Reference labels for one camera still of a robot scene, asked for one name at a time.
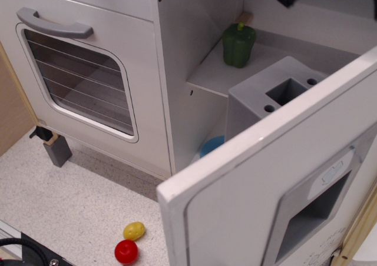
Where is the white toy kitchen cabinet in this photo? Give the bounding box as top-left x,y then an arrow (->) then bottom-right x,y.
0,0 -> 377,180

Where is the blue plate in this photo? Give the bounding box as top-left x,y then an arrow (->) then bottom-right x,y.
200,135 -> 225,158

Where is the grey oven door handle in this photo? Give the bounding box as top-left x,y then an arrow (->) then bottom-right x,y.
16,7 -> 94,39

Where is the black clamp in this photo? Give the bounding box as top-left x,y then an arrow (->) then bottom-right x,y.
29,126 -> 53,141

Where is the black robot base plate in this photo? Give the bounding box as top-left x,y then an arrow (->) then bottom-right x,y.
17,231 -> 77,266

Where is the green toy bell pepper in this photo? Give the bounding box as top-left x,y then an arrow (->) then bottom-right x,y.
222,22 -> 256,68

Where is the red toy tomato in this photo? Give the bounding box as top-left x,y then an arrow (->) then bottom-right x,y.
114,240 -> 138,265

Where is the grey ice dispenser box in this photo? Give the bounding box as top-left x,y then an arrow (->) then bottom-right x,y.
225,56 -> 326,141

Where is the black cable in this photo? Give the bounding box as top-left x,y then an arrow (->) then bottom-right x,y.
0,237 -> 48,266

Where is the white toy fridge door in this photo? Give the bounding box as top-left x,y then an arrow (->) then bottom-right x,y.
157,45 -> 376,265

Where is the yellow toy potato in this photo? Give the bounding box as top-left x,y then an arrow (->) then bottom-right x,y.
123,221 -> 145,241

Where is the wooden side post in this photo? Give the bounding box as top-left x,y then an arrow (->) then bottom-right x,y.
330,185 -> 376,266

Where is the grey kitchen leg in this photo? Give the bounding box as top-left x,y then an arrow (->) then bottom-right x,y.
44,136 -> 72,168

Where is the white toy oven door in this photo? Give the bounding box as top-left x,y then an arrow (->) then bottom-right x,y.
1,0 -> 172,179

